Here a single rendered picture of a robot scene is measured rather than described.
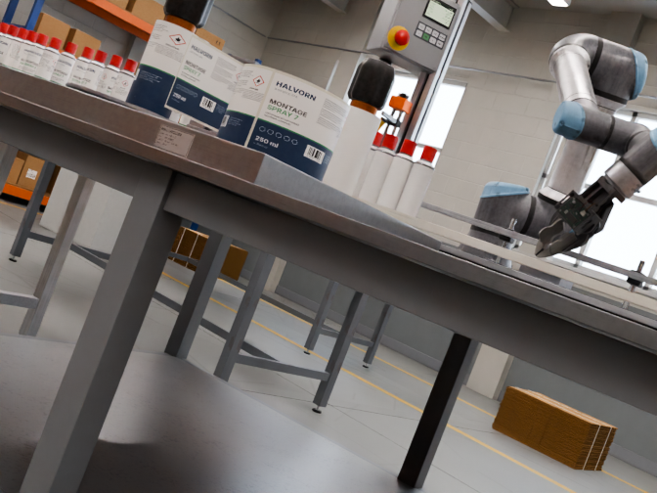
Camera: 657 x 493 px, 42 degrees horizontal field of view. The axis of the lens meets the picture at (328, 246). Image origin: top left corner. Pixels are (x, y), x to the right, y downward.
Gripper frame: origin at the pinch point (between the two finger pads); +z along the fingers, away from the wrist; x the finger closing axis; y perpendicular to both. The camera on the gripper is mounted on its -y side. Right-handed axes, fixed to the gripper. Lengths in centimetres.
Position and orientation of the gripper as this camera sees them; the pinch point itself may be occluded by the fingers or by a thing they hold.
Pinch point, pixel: (541, 252)
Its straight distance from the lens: 186.6
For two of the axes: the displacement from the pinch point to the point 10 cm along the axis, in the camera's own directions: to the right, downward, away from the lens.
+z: -7.1, 6.5, 2.7
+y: -5.0, -1.9, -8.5
